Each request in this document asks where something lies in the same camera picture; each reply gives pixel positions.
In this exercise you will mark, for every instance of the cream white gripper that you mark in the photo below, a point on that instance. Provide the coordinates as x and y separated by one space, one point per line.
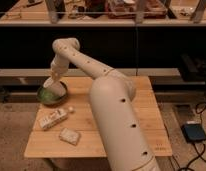
58 68

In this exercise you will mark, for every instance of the white ceramic cup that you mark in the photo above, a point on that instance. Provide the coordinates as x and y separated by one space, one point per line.
54 87

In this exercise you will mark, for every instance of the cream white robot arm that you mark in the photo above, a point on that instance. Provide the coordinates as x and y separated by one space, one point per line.
110 99

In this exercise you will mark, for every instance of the green ceramic bowl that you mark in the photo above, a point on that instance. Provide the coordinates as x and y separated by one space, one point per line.
48 98

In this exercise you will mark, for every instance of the long wooden shelf bench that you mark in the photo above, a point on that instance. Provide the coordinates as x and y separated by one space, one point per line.
27 77

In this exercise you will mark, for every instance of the light wooden table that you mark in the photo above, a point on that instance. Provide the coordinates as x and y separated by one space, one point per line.
46 144

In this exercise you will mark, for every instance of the white rectangular sponge block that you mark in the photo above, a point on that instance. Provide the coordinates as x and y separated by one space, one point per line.
70 136

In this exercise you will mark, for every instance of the blue foot pedal box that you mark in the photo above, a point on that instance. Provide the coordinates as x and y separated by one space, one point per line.
193 133

